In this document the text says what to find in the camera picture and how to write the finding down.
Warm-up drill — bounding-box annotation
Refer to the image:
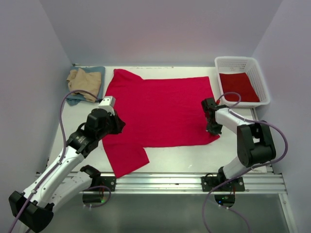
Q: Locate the bright red t shirt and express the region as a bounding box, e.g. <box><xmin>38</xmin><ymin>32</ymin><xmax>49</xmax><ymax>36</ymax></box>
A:
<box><xmin>103</xmin><ymin>69</ymin><xmax>218</xmax><ymax>178</ymax></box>

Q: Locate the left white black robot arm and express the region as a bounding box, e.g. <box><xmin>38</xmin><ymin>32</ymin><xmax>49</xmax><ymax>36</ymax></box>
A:
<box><xmin>9</xmin><ymin>107</ymin><xmax>125</xmax><ymax>233</ymax></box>

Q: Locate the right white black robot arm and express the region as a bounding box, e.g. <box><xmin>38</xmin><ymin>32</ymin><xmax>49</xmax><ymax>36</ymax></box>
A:
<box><xmin>201</xmin><ymin>98</ymin><xmax>276</xmax><ymax>191</ymax></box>

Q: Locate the blue folded shirt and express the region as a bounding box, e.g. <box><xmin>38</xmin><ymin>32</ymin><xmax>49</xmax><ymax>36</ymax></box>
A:
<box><xmin>66</xmin><ymin>67</ymin><xmax>105</xmax><ymax>106</ymax></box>

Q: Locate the dark red folded shirt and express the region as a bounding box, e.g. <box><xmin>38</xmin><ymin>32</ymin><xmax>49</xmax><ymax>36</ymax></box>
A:
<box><xmin>219</xmin><ymin>73</ymin><xmax>260</xmax><ymax>102</ymax></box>

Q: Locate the white plastic basket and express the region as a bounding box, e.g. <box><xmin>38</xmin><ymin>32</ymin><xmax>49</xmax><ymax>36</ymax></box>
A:
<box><xmin>214</xmin><ymin>56</ymin><xmax>270</xmax><ymax>108</ymax></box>

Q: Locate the beige crumpled shirt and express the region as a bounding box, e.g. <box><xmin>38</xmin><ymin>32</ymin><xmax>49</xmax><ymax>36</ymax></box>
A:
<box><xmin>67</xmin><ymin>68</ymin><xmax>102</xmax><ymax>102</ymax></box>

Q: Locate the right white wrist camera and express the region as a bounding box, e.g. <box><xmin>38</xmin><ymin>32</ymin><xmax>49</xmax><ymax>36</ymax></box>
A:
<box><xmin>216</xmin><ymin>99</ymin><xmax>229</xmax><ymax>112</ymax></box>

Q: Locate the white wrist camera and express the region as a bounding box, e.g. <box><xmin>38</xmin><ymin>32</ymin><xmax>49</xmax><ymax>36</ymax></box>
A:
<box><xmin>216</xmin><ymin>99</ymin><xmax>229</xmax><ymax>112</ymax></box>
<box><xmin>98</xmin><ymin>96</ymin><xmax>116</xmax><ymax>115</ymax></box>

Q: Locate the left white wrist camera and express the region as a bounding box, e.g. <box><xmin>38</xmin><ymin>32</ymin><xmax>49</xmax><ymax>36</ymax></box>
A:
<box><xmin>98</xmin><ymin>96</ymin><xmax>116</xmax><ymax>115</ymax></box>

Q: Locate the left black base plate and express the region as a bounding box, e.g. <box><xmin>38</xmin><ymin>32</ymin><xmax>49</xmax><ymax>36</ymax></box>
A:
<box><xmin>91</xmin><ymin>176</ymin><xmax>117</xmax><ymax>192</ymax></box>

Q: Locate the aluminium mounting rail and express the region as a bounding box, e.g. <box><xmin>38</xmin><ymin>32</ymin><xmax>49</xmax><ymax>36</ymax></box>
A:
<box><xmin>101</xmin><ymin>172</ymin><xmax>287</xmax><ymax>194</ymax></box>

